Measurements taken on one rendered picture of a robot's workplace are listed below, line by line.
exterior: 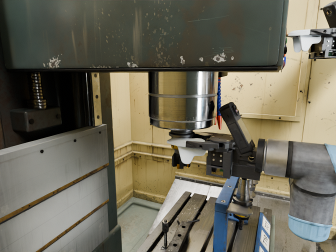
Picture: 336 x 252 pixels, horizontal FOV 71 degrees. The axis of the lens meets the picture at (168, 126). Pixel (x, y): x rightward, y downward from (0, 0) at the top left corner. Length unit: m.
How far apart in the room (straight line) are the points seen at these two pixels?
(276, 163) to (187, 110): 0.20
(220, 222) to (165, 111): 0.45
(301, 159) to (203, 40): 0.28
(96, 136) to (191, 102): 0.56
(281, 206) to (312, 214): 1.12
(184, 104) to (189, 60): 0.10
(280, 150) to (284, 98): 1.03
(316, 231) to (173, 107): 0.36
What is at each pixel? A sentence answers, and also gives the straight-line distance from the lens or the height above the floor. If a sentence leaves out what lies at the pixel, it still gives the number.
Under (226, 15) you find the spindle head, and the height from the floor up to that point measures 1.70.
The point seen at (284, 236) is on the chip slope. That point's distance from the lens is 1.56.
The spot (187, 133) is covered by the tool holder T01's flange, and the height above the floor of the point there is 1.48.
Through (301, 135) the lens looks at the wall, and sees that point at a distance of 1.57.
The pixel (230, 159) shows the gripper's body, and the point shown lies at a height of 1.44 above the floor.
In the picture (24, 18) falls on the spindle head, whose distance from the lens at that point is 0.69.
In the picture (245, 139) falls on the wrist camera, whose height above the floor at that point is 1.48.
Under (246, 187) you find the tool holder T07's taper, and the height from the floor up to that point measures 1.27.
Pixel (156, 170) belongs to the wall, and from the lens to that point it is 1.88.
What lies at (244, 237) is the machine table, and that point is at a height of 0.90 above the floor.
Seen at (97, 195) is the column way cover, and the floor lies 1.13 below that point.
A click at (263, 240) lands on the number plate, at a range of 1.16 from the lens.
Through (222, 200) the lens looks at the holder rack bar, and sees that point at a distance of 0.80.
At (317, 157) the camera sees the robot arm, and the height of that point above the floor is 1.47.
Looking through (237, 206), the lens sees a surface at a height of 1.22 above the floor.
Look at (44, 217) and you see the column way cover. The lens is 0.89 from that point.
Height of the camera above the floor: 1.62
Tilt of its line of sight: 12 degrees down
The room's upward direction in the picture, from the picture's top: straight up
